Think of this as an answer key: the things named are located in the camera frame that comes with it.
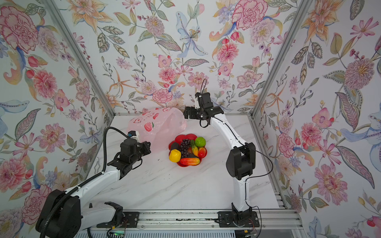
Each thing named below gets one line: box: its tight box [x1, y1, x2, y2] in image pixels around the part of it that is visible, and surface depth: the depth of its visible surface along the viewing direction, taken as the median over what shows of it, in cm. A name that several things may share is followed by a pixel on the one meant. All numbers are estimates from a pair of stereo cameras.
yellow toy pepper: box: [168, 148, 182, 163], surface depth 89 cm
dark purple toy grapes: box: [178, 138, 191, 159], surface depth 99 cm
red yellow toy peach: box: [197, 146, 206, 159], surface depth 95 cm
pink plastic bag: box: [127, 107, 188, 153], surface depth 95 cm
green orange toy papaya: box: [190, 139, 199, 158], surface depth 98 cm
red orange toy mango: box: [180, 157, 201, 166], surface depth 90 cm
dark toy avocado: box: [170, 142, 180, 151], surface depth 97 cm
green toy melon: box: [194, 136, 207, 148], surface depth 97 cm
